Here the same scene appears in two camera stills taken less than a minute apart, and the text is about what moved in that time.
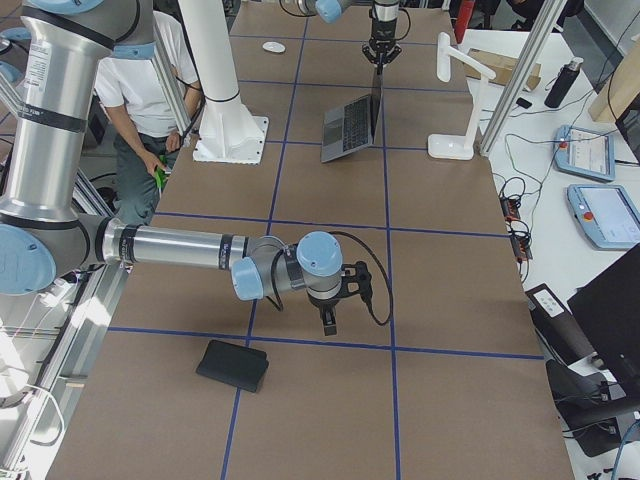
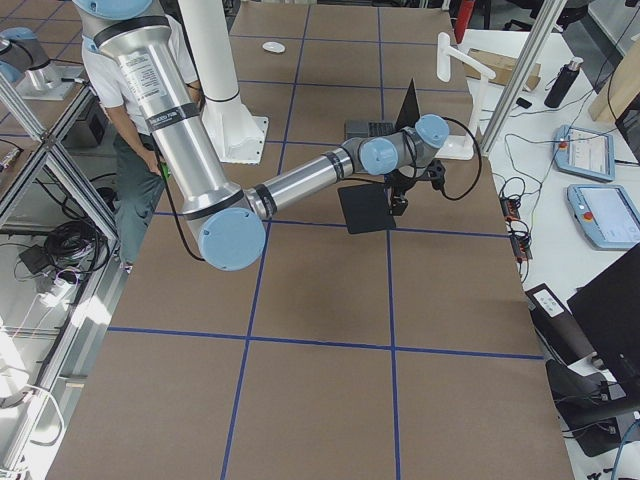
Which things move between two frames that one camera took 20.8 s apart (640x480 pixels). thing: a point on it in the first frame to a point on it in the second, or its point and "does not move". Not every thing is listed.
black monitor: (608, 310) does not move
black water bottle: (564, 81) does not move
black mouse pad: (240, 366) to (365, 208)
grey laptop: (351, 126) to (407, 116)
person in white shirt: (147, 134) does not move
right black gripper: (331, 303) to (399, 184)
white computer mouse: (274, 46) does not move
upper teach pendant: (585, 152) does not move
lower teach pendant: (606, 214) does not move
